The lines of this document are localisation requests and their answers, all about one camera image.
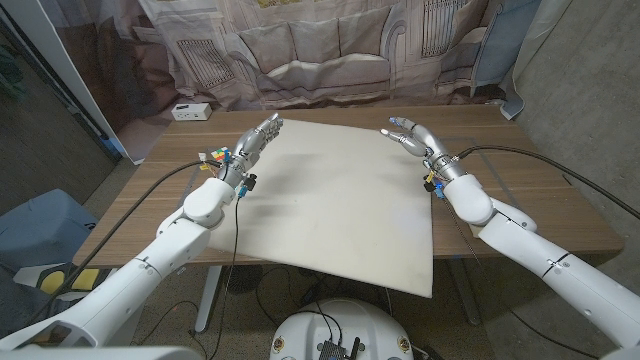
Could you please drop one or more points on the blue grey plastic bin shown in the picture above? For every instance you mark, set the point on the blue grey plastic bin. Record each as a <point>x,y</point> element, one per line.
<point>40,230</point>

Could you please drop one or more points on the yellow floor object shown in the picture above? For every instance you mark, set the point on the yellow floor object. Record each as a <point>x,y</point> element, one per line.
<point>82,281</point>

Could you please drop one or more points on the white memory foam sheet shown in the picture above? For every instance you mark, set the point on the white memory foam sheet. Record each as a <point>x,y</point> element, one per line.
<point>340,200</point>

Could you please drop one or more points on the white robot torso base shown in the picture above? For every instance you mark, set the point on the white robot torso base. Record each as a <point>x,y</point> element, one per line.
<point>360,320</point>

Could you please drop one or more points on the white power socket box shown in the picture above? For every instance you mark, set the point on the white power socket box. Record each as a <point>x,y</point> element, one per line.
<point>191,112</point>

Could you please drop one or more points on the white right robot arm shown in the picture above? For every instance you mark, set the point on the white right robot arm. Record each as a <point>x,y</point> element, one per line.
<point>565,275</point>

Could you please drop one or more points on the dark blue fabric heap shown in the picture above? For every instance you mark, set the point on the dark blue fabric heap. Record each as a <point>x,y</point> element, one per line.
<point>25,305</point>

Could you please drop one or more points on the multicoloured puzzle cube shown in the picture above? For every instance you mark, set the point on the multicoloured puzzle cube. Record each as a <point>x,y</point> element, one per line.
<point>218,154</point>

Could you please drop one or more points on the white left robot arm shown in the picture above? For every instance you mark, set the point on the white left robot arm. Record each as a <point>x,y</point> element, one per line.
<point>160,255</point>

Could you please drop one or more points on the white table leg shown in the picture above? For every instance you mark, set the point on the white table leg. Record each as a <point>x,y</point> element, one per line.
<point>210,295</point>

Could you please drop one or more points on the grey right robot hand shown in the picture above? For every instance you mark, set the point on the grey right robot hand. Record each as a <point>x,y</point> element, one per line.
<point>432,145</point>

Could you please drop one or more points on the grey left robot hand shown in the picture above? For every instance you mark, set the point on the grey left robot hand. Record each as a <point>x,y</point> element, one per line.
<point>247,150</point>

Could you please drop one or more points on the white partition panel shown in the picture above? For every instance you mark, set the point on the white partition panel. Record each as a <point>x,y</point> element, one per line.
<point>75,75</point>

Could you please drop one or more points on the grey table leg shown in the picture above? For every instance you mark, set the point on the grey table leg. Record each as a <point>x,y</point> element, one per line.
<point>465,295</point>

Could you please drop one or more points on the round black floor fan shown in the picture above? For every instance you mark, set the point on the round black floor fan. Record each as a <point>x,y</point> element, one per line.
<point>245,280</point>

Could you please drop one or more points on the black device with antenna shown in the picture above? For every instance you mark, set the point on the black device with antenna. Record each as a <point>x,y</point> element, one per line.
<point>332,350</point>

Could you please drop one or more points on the printed living room backdrop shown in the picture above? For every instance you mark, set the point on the printed living room backdrop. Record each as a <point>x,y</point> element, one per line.
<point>310,50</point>

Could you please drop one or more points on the white cloth sheet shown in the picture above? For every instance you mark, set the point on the white cloth sheet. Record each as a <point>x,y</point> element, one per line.
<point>535,50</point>

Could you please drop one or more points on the black power adapter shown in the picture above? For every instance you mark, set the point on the black power adapter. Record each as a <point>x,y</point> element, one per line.
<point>310,295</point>

